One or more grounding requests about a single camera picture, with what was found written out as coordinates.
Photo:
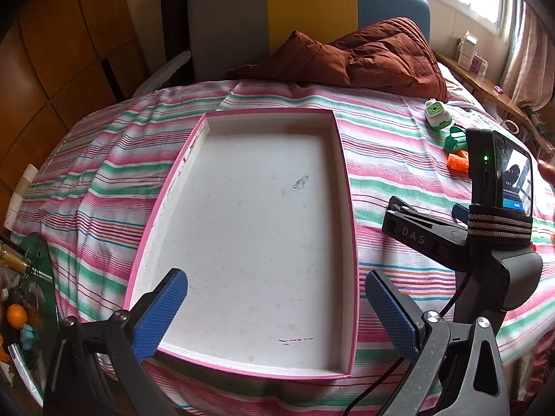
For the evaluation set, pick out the grey yellow blue headboard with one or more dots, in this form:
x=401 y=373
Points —
x=303 y=4

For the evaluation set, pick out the white tray with pink rim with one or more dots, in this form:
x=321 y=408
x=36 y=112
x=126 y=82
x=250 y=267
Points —
x=260 y=225

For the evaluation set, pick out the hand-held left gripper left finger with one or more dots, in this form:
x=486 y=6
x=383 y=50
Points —
x=160 y=312

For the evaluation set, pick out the orange linked cube blocks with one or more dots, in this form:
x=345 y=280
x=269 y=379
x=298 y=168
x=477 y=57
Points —
x=458 y=162

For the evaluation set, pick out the white box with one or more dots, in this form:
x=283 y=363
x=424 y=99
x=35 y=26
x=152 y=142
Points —
x=467 y=50

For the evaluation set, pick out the orange fruit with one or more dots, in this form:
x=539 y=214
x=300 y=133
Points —
x=16 y=315

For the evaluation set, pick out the cluttered side table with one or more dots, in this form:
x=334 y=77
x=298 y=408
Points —
x=39 y=268

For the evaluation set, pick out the person's right hand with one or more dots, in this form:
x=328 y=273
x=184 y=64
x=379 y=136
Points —
x=547 y=170

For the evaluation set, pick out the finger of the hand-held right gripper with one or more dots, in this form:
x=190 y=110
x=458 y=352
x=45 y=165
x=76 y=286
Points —
x=407 y=209

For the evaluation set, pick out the white and green toy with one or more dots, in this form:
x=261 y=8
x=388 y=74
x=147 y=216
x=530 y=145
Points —
x=437 y=115

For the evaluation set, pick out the green plastic toy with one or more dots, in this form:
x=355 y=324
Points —
x=455 y=138

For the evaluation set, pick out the brown quilt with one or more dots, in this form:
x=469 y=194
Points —
x=381 y=56

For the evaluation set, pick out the wooden wardrobe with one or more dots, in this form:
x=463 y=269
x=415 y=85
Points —
x=65 y=52

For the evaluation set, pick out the wooden ledge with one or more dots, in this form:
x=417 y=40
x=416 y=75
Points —
x=485 y=84

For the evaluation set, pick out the white cup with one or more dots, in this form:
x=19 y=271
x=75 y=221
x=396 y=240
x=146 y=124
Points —
x=511 y=128

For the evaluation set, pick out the beige curtain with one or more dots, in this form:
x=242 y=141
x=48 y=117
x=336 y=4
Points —
x=533 y=60

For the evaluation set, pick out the stack of paper cups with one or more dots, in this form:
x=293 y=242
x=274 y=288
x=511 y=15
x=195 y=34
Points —
x=24 y=190

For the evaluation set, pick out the purple box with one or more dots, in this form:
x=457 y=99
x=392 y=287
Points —
x=479 y=65

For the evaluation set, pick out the white cloth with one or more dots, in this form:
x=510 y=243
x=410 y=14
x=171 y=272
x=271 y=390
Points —
x=167 y=73

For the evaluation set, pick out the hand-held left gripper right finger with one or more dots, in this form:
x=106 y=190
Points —
x=390 y=312

